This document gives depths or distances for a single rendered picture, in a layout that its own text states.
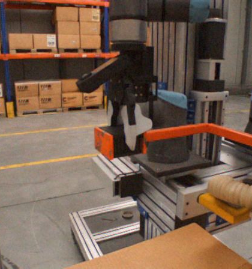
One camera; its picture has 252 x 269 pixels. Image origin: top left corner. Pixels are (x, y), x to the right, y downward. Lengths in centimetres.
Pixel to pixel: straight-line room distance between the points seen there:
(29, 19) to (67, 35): 165
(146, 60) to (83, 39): 711
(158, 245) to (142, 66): 41
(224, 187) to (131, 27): 34
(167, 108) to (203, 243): 42
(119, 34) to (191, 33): 63
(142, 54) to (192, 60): 59
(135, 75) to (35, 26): 826
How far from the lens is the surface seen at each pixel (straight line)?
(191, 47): 112
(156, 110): 86
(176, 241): 69
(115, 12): 54
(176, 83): 110
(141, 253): 64
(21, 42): 737
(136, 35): 52
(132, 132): 52
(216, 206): 56
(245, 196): 48
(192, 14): 65
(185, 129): 65
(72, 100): 761
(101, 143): 55
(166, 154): 89
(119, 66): 52
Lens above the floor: 137
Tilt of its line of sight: 15 degrees down
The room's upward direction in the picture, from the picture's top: straight up
